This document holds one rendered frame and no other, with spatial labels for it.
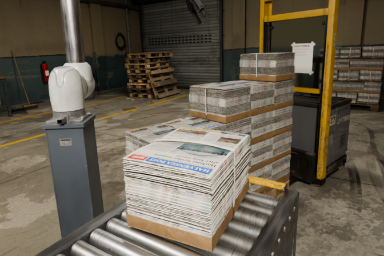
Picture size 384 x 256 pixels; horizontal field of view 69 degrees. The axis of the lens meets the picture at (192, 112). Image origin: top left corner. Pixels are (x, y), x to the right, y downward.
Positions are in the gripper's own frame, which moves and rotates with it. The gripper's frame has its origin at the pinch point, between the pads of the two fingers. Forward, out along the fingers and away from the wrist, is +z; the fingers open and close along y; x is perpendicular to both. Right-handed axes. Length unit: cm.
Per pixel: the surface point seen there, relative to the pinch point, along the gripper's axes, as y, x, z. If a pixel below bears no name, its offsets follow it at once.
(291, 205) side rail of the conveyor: -75, 25, 61
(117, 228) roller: -69, 77, 33
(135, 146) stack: 20, 70, 45
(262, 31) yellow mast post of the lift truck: 119, -88, 53
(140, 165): -74, 58, 17
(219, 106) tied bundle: 27, 8, 57
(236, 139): -65, 29, 33
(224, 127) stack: 22, 14, 71
